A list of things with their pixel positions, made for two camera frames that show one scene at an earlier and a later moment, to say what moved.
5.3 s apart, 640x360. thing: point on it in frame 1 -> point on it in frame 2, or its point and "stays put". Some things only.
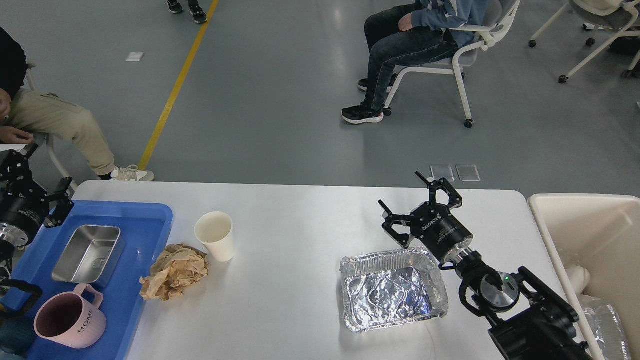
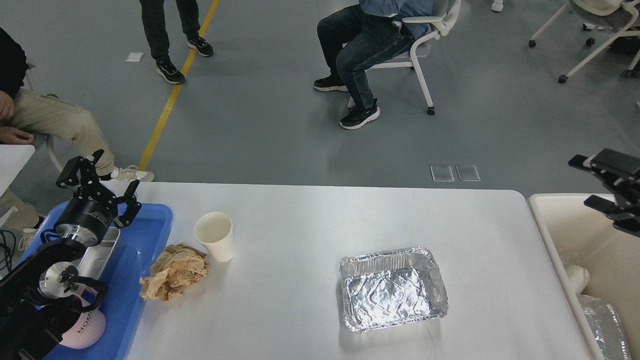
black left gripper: (24, 204) -> (92, 208)
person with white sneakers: (199, 15) -> (497, 5)
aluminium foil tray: (391, 288) stays put
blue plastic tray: (145, 226) stays put
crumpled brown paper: (178, 266) stays put
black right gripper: (432, 223) -> (619, 165)
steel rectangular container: (91, 255) stays put
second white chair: (607, 15) stays put
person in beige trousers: (23, 112) stays put
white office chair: (500, 17) -> (420, 47)
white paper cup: (215, 229) stays put
